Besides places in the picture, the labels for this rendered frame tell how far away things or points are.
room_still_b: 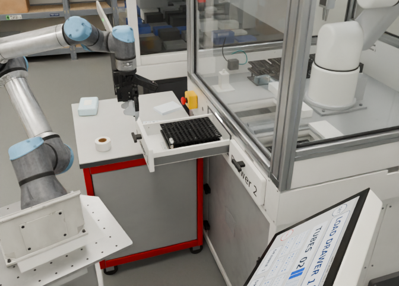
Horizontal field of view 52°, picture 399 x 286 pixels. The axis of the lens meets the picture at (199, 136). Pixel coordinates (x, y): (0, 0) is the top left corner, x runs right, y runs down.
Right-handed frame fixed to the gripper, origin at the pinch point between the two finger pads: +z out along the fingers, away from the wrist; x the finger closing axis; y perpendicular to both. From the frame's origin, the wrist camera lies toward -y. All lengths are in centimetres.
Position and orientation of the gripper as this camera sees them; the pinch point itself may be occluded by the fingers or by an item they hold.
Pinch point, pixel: (136, 115)
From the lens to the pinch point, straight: 164.8
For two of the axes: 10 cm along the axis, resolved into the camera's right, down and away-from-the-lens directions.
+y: -9.5, 1.6, -2.7
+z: 0.0, 8.6, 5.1
